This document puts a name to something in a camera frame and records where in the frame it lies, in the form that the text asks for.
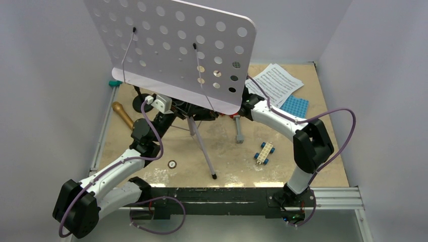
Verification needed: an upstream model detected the sheet music page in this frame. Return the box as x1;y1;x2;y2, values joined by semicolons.
253;64;304;108

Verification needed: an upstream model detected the lavender tripod music stand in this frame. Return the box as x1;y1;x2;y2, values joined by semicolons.
83;0;257;180

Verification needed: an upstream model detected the gold microphone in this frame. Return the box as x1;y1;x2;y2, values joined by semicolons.
111;101;134;130

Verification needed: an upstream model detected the black microphone stand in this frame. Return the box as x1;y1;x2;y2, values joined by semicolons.
132;86;153;113

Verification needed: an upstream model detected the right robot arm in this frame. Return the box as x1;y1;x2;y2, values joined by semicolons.
238;94;334;205

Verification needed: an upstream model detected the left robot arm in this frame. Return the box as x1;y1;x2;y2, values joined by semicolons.
52;100;188;238

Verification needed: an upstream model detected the red and grey lego hammer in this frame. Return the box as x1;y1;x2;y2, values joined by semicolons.
231;113;244;144

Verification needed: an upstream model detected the light blue lego baseplate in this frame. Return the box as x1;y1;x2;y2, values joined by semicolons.
280;95;309;118

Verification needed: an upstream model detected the white blue lego car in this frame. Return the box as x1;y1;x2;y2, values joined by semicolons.
254;142;275;165

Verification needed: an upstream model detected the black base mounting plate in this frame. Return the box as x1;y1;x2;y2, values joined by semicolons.
119;187;316;221

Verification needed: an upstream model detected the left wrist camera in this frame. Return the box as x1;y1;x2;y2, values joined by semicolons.
145;94;173;114

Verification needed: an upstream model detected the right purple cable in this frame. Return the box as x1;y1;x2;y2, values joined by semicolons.
246;75;357;186

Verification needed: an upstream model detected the teal clamp on rail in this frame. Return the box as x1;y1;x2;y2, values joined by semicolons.
109;80;123;88

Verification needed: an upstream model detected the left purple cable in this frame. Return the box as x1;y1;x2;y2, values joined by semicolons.
58;98;165;238

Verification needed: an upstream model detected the aluminium frame rail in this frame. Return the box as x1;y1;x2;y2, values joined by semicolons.
88;86;119;176

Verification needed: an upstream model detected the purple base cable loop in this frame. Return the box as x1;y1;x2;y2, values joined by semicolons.
129;196;186;235

